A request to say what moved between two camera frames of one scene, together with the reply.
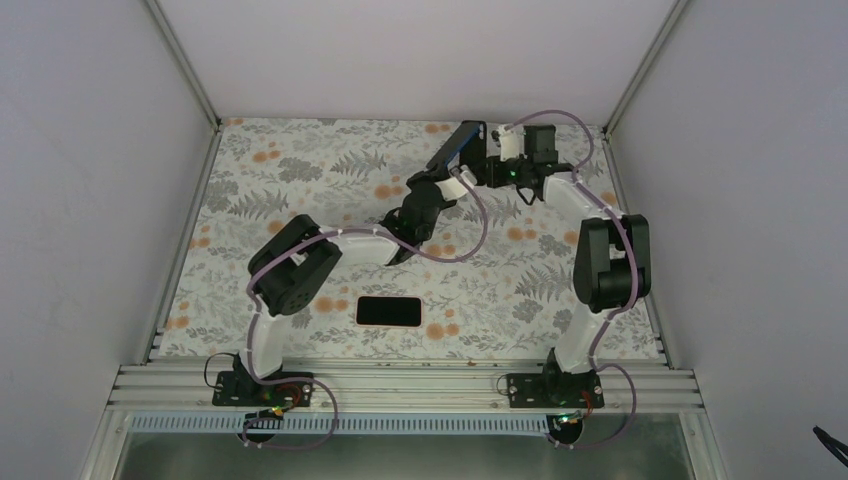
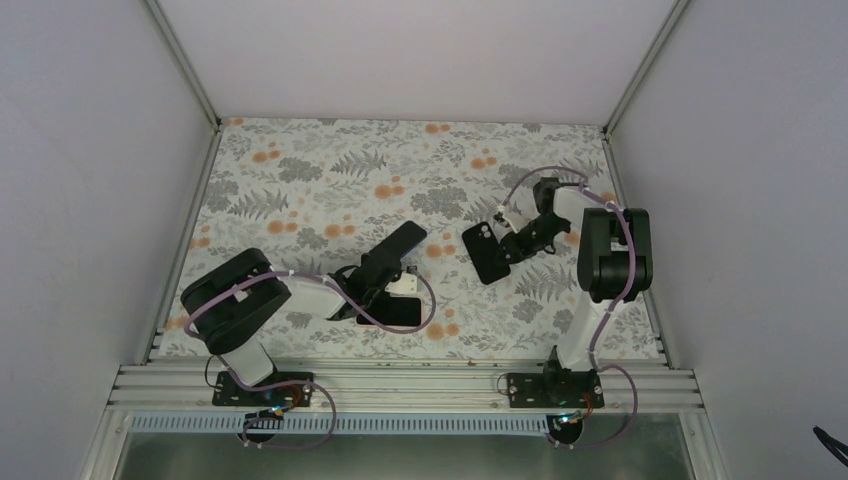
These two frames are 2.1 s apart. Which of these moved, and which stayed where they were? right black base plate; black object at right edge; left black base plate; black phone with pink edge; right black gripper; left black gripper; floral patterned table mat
Moved: left black gripper; right black gripper
Stayed: black object at right edge; floral patterned table mat; left black base plate; right black base plate; black phone with pink edge
